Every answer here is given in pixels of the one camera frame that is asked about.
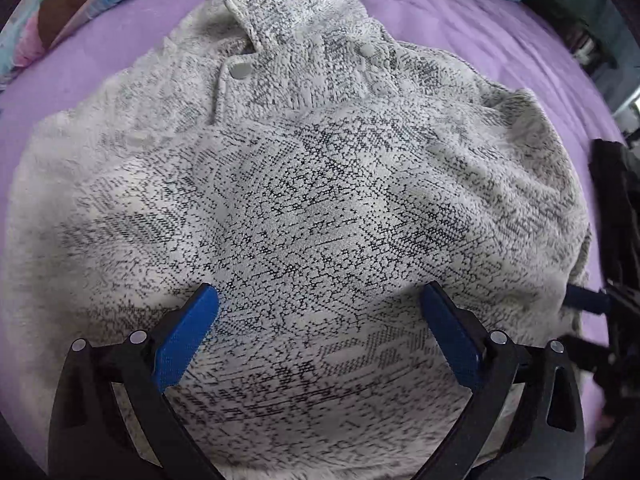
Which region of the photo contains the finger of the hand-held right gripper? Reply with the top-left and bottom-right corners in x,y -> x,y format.
558,332 -> 618,372
565,284 -> 612,312

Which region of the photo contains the grey knit jacket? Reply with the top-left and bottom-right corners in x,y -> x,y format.
0,0 -> 593,480

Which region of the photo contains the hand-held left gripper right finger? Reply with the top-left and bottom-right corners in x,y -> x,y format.
415,281 -> 587,480

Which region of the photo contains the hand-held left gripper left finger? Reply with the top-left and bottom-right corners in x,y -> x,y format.
47,284 -> 226,480

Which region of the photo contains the brown duck print pillow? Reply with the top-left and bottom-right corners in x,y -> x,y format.
37,0 -> 131,51

